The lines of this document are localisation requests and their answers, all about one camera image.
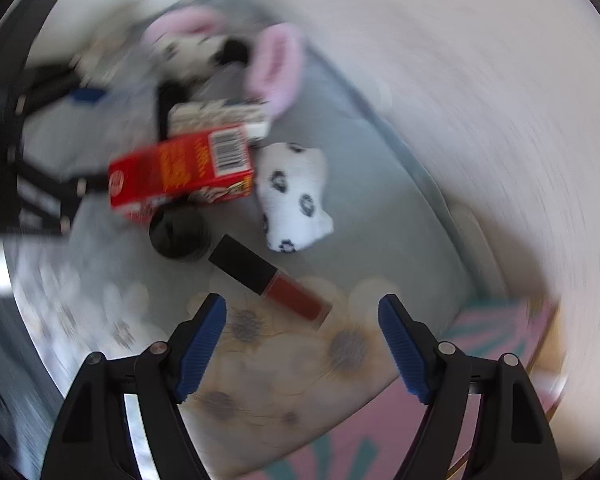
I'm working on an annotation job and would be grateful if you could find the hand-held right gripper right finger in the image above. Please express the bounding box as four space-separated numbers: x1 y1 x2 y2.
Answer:
377 294 563 480

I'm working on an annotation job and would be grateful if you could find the red cardboard box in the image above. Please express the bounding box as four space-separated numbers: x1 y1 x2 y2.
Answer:
107 124 258 225

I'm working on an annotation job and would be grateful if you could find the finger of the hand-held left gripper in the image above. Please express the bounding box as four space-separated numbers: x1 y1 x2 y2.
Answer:
17 62 108 116
17 160 113 236

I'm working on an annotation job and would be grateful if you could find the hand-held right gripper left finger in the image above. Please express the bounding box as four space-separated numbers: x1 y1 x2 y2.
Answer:
40 292 228 480

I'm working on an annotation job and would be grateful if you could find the black tube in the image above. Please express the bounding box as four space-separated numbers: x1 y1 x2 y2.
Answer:
155 82 188 141

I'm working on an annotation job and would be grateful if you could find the pale blue floral cloth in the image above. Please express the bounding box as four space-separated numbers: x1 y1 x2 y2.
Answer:
5 0 481 480

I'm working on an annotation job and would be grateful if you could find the pink fluffy headband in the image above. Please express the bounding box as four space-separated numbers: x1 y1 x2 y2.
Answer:
142 12 303 116

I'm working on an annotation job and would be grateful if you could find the white box with blue print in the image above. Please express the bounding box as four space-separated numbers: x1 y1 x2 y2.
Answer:
167 100 272 143

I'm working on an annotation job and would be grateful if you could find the red lip gloss tube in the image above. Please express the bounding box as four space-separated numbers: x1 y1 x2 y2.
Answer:
208 234 335 331

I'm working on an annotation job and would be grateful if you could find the pink box with teal stripes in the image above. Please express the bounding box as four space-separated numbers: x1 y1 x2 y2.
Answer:
252 297 571 480

